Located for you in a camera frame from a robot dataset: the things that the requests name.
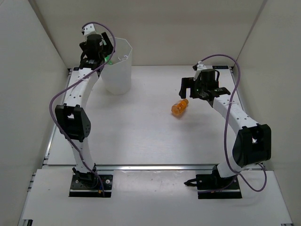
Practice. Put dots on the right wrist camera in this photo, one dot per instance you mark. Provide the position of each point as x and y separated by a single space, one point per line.
198 67

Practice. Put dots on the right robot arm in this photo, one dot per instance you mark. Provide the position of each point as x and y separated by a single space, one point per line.
253 140

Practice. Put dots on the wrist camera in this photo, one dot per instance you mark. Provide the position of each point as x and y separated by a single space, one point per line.
88 30
198 67

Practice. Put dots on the white plastic bin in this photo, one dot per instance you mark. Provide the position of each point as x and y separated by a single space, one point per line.
117 77

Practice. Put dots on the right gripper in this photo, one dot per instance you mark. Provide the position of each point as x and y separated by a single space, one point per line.
190 83

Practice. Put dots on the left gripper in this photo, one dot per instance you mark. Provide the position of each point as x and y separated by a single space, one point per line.
107 47

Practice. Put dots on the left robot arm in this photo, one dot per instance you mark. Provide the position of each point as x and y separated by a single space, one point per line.
71 115

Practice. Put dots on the green plastic bottle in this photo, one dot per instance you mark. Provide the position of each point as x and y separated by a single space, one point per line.
108 61

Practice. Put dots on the orange plastic bottle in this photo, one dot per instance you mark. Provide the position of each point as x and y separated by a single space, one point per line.
178 108

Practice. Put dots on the clear bottle blue label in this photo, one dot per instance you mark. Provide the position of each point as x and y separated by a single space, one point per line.
123 58

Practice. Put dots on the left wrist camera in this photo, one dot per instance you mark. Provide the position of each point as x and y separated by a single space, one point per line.
88 30

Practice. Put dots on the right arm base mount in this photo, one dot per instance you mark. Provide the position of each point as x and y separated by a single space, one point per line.
213 186

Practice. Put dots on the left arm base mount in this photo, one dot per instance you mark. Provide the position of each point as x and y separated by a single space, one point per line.
88 185

